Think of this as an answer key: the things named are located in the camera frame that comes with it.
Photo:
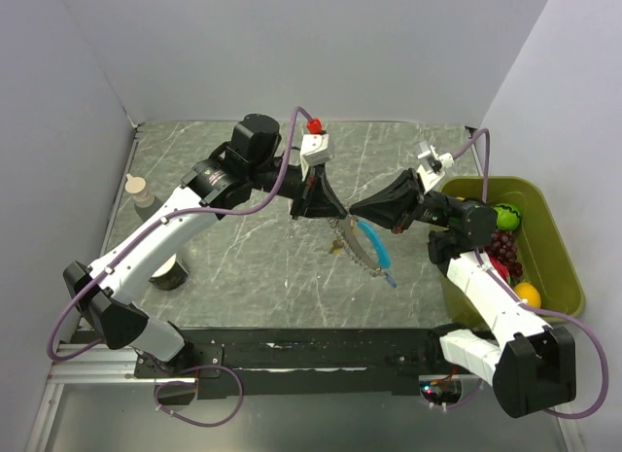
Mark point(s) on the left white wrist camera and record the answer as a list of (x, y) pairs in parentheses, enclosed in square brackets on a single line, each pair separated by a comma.
[(316, 147)]

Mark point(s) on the purple toy grapes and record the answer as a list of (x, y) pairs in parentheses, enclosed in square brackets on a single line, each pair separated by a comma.
[(504, 248)]

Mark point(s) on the yellow toy lemon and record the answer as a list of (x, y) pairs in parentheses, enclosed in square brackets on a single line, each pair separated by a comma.
[(528, 293)]

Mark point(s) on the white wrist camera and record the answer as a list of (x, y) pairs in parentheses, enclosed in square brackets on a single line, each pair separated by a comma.
[(432, 166), (316, 147)]

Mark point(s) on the grey bottle beige cap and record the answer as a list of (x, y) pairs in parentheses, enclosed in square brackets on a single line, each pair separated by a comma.
[(145, 203)]

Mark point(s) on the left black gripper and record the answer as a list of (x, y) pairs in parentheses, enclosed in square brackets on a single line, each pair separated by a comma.
[(315, 197)]

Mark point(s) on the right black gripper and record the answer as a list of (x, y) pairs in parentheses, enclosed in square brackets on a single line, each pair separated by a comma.
[(397, 206)]

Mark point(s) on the green toy watermelon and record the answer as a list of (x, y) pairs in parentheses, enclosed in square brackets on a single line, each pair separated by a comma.
[(509, 216)]

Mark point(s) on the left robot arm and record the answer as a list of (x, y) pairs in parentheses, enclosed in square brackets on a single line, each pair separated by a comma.
[(239, 178)]

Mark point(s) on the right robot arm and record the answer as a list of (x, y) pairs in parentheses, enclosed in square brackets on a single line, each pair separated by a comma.
[(530, 365)]

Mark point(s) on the light blue key handle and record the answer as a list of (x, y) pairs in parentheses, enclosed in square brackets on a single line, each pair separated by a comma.
[(372, 236)]

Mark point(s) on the red toy fruit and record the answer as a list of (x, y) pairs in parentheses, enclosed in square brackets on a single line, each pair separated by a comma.
[(501, 269)]

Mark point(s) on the black paper cup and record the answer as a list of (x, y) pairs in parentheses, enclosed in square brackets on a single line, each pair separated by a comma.
[(170, 276)]

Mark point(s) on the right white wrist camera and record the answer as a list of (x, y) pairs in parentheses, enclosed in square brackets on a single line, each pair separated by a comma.
[(432, 166)]

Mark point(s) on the metal keyring with small rings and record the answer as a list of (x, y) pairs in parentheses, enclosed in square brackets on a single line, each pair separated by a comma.
[(345, 231)]

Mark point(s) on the olive green plastic bin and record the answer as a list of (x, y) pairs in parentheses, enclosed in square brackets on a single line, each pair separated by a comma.
[(541, 250)]

